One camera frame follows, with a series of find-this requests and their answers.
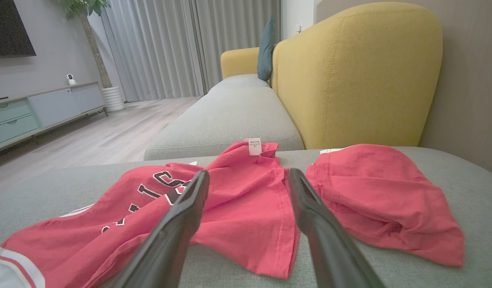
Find grey pleated curtain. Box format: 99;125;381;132
88;0;282;102

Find white ribbed plant pot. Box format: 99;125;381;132
102;85;126;112

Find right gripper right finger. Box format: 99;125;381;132
288;168;386;288

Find red basketball jersey white trim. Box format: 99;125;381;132
0;141;300;288

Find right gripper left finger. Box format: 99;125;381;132
110;170;210;288

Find grey sofa seat cushion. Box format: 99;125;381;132
143;74;305;161

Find red shorts with white stripe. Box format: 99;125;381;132
305;144;465;267

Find black wall television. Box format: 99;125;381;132
0;0;36;58

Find teal throw cushion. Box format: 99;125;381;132
257;16;277;82

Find grey TV cabinet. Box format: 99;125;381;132
0;81;108;156

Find yellow sofa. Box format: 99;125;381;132
221;2;443;149

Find green indoor plant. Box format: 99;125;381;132
58;0;112;89

